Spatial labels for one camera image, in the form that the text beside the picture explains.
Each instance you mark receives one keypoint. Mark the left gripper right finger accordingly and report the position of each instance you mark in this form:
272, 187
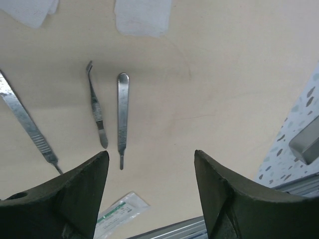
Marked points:
234, 208

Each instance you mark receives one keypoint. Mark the metal instrument tray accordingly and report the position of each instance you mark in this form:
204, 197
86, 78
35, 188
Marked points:
305, 145

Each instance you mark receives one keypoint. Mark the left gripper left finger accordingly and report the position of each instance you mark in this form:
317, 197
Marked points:
65, 207

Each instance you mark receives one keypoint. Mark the aluminium frame rail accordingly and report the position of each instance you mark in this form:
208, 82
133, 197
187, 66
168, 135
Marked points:
195, 228

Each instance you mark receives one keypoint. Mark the steel angled tweezers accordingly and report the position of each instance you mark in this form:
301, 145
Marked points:
96, 109

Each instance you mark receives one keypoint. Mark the white gauze pad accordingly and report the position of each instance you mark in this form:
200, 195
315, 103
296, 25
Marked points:
31, 13
142, 17

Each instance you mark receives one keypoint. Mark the beige cloth mat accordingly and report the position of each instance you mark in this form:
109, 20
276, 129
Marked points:
223, 79

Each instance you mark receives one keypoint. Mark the green suture packet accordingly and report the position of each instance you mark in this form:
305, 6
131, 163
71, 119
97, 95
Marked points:
121, 212

